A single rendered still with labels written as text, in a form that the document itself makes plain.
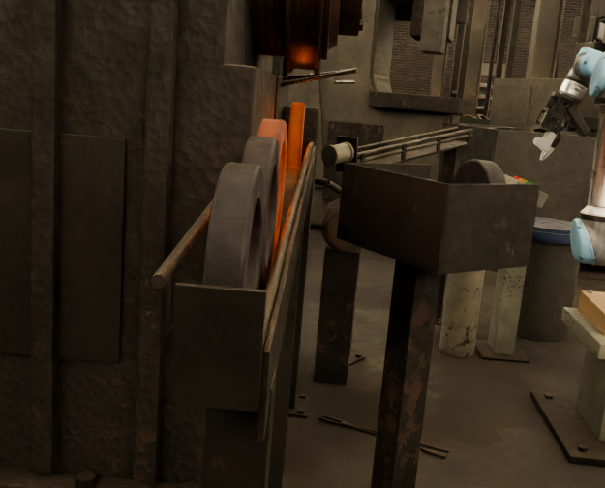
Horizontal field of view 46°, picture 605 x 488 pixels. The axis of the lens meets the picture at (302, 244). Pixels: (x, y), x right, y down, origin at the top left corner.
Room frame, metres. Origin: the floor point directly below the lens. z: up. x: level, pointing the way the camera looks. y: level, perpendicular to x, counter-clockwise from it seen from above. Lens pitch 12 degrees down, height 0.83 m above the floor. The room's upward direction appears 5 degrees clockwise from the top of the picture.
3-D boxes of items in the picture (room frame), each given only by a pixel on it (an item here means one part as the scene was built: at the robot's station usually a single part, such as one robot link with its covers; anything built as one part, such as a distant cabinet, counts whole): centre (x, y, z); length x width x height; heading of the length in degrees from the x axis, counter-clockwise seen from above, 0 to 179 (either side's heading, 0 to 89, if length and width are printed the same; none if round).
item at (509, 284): (2.40, -0.73, 0.31); 0.24 x 0.16 x 0.62; 178
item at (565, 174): (4.15, -1.33, 0.39); 1.03 x 0.83 x 0.77; 103
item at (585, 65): (2.22, -0.84, 0.99); 0.11 x 0.11 x 0.08; 81
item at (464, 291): (2.36, -0.57, 0.26); 0.12 x 0.12 x 0.52
